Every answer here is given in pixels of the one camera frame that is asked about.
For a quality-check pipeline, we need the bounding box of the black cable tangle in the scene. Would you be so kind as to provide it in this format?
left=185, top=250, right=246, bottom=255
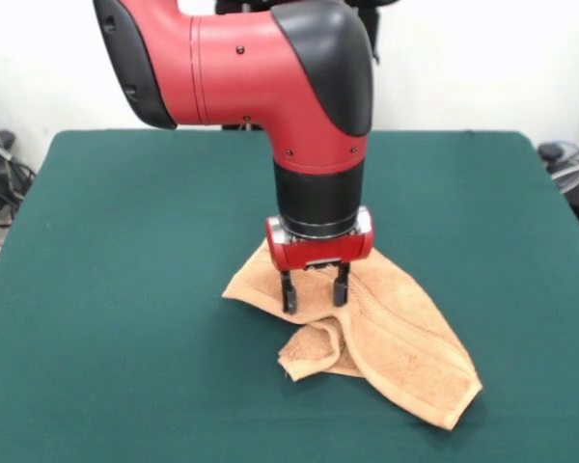
left=0, top=95, right=38, bottom=271

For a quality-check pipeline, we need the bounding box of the dark green table cloth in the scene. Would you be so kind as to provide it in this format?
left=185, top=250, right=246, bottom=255
left=0, top=128, right=579, bottom=463

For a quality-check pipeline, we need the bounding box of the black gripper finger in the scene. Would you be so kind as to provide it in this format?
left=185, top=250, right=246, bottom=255
left=279, top=270, right=299, bottom=314
left=331, top=260, right=352, bottom=308

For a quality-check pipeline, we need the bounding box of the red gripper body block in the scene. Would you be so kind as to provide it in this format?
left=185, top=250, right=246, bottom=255
left=263, top=205, right=375, bottom=274

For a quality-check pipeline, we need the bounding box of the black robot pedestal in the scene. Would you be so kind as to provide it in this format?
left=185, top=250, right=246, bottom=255
left=214, top=0, right=382, bottom=132

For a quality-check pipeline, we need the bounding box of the tan terry towel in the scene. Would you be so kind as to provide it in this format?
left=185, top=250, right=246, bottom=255
left=221, top=238, right=483, bottom=431

